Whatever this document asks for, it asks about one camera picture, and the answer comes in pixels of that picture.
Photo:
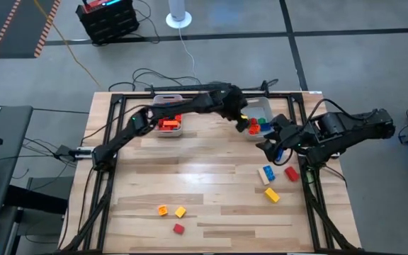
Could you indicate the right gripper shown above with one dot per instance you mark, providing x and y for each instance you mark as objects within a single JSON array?
[{"x": 289, "y": 132}]

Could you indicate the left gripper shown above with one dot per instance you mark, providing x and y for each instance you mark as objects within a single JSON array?
[{"x": 232, "y": 102}]

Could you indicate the blue studded brick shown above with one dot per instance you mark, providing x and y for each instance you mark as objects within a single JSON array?
[
  {"x": 279, "y": 154},
  {"x": 270, "y": 173}
]

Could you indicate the small red block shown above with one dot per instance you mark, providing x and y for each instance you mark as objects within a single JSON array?
[{"x": 253, "y": 121}]

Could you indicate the green block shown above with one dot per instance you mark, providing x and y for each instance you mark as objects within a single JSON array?
[{"x": 261, "y": 120}]

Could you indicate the dark blue block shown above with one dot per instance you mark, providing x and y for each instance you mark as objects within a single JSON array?
[{"x": 266, "y": 126}]

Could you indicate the white plastic bin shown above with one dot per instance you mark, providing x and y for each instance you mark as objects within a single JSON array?
[
  {"x": 168, "y": 134},
  {"x": 264, "y": 104}
]

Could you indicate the wooden plank block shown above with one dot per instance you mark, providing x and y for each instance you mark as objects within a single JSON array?
[{"x": 263, "y": 177}]

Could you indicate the yellow rectangular block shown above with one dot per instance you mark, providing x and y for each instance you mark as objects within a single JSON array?
[{"x": 272, "y": 195}]

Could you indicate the red studded brick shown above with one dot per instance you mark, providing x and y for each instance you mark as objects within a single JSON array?
[{"x": 178, "y": 118}]

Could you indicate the yellow half-round block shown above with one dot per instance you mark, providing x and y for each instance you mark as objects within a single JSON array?
[{"x": 180, "y": 212}]

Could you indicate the small orange block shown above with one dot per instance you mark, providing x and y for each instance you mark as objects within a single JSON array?
[{"x": 162, "y": 210}]

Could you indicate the red half-round block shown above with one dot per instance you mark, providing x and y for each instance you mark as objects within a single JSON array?
[{"x": 178, "y": 229}]

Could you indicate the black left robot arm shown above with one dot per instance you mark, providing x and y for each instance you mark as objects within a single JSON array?
[{"x": 119, "y": 140}]

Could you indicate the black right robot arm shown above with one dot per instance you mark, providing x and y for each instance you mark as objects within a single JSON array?
[{"x": 360, "y": 124}]

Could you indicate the black power strip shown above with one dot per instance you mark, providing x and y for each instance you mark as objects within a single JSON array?
[{"x": 175, "y": 87}]

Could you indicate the black plastic crate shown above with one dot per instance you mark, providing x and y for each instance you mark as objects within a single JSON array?
[{"x": 108, "y": 23}]

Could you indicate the dark grey desk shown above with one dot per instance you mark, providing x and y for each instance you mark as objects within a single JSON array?
[{"x": 2, "y": 170}]

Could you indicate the white pedestal stand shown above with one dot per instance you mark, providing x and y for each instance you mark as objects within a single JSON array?
[{"x": 178, "y": 16}]

